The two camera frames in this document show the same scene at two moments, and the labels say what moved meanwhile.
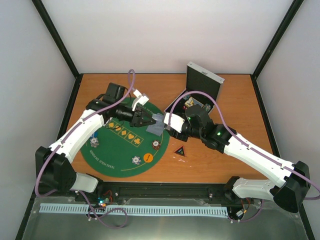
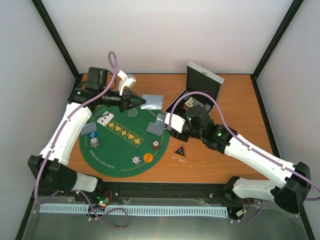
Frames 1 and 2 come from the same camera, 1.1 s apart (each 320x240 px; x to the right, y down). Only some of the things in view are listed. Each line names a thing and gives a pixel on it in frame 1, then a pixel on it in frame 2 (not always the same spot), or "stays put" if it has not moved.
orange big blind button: x=148 y=157 stays put
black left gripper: x=137 y=119 to x=126 y=100
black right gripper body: x=194 y=133 stays put
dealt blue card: x=157 y=128 stays put
